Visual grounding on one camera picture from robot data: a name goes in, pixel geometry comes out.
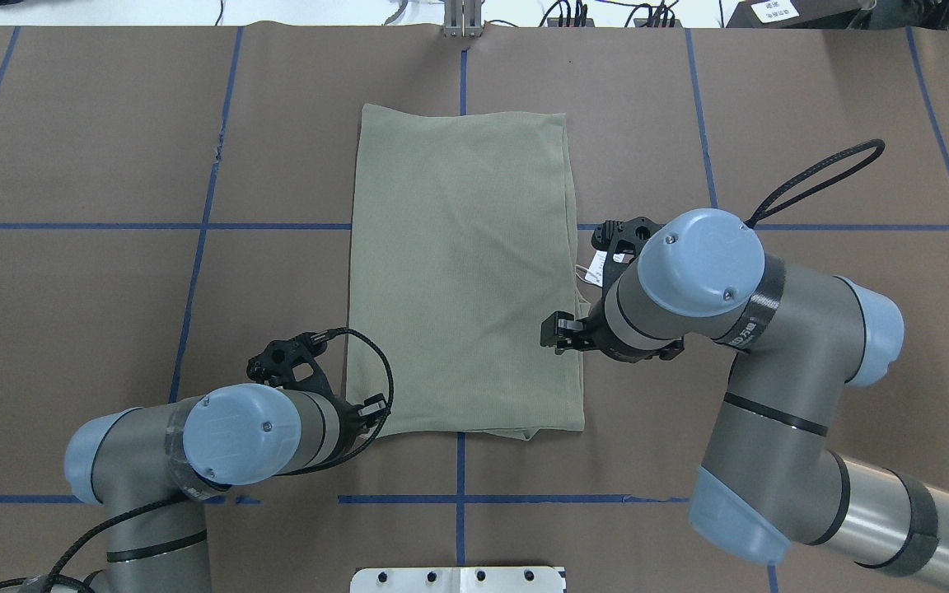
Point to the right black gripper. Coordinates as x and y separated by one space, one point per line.
592 334

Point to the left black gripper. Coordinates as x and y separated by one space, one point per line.
348 416

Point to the olive green long-sleeve shirt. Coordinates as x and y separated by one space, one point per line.
463 239

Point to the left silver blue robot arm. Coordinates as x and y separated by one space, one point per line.
154 469

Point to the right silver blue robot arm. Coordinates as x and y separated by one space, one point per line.
767 479

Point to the white paper hang tag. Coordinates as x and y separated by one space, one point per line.
593 273

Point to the brown paper table cover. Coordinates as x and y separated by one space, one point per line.
173 199

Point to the black box with label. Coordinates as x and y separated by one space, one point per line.
800 15

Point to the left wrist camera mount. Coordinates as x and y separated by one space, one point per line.
292 364

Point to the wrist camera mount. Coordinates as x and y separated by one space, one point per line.
292 364
622 241

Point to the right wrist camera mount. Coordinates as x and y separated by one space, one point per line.
622 241

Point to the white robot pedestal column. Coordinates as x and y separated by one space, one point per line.
460 579

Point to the aluminium frame post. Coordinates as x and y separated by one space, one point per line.
463 19

